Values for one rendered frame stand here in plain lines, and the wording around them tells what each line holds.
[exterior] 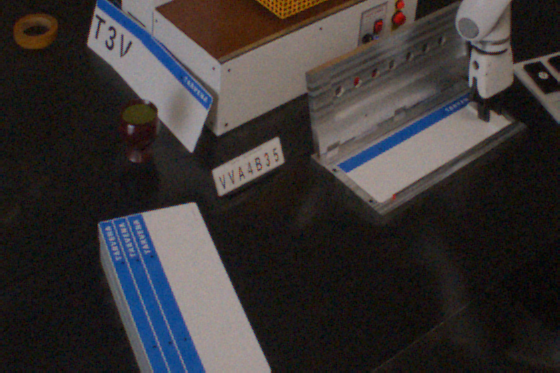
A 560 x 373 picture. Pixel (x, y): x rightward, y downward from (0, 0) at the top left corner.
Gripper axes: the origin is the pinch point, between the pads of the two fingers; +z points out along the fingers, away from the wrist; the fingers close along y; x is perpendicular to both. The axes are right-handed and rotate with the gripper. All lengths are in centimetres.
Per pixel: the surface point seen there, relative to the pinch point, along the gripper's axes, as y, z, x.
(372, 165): -30.5, 1.8, 4.6
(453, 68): 0.2, -5.3, 11.0
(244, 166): -52, -3, 17
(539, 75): 21.7, 1.9, 3.3
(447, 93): -1.5, 0.4, 11.3
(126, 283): -91, -5, 0
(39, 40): -63, -14, 76
